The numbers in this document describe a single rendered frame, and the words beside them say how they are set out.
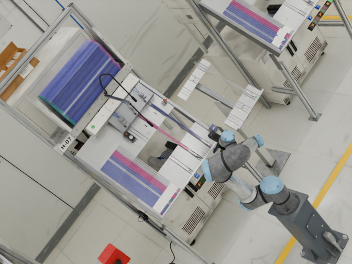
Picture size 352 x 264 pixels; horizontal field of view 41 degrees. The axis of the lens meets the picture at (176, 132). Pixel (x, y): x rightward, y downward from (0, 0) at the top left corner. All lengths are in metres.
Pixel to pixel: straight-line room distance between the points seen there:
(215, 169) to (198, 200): 1.32
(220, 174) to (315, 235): 0.86
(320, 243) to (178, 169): 1.00
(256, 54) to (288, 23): 0.37
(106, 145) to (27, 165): 1.66
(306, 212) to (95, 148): 1.40
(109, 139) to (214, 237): 1.17
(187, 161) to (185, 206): 0.54
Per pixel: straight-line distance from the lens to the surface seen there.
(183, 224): 3.61
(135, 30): 4.97
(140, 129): 3.16
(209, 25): 3.66
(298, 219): 2.78
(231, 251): 3.56
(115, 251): 3.11
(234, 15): 3.55
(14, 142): 4.59
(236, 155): 2.31
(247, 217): 3.63
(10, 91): 3.27
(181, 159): 3.12
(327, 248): 3.10
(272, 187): 2.61
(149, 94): 3.17
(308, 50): 4.19
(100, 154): 3.14
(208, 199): 3.69
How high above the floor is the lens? 2.69
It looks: 34 degrees down
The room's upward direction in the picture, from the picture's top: 44 degrees counter-clockwise
